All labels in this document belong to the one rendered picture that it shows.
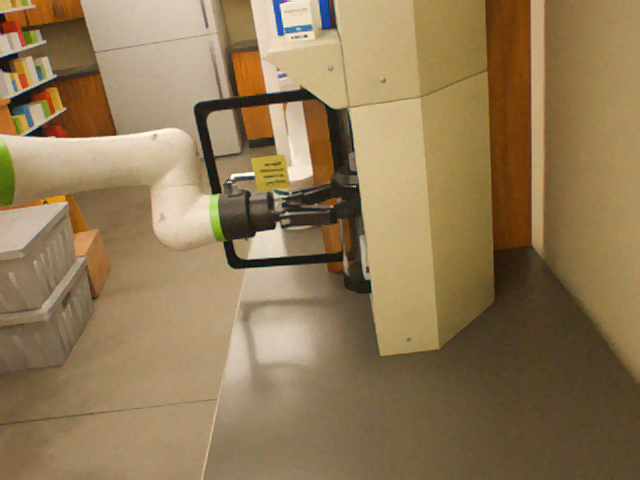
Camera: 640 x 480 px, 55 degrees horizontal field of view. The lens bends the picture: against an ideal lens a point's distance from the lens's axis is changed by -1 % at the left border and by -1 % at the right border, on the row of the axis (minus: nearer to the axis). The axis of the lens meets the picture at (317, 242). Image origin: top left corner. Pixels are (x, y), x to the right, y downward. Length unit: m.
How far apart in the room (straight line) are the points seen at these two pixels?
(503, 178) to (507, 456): 0.70
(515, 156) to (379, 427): 0.72
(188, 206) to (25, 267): 1.96
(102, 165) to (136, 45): 4.99
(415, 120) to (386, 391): 0.46
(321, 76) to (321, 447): 0.57
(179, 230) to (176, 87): 4.93
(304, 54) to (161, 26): 5.08
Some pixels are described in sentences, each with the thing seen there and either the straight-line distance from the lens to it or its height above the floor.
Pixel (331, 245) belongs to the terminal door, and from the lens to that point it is 1.42.
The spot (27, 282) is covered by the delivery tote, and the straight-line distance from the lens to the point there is 3.14.
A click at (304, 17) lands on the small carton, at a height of 1.55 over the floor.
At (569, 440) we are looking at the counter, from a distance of 1.03.
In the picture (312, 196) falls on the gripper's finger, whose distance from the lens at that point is 1.22.
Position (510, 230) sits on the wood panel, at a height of 0.99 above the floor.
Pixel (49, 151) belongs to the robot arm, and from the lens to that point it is 1.11.
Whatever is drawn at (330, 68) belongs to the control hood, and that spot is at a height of 1.47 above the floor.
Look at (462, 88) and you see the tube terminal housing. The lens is 1.10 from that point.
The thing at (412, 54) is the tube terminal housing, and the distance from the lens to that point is 0.99.
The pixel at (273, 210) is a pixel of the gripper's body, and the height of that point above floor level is 1.21.
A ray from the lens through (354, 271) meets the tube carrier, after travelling 1.21.
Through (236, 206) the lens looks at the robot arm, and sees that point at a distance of 1.17.
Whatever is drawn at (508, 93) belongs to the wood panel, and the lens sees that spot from 1.43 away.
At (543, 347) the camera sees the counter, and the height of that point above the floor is 0.94.
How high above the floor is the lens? 1.63
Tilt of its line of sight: 24 degrees down
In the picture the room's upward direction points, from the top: 9 degrees counter-clockwise
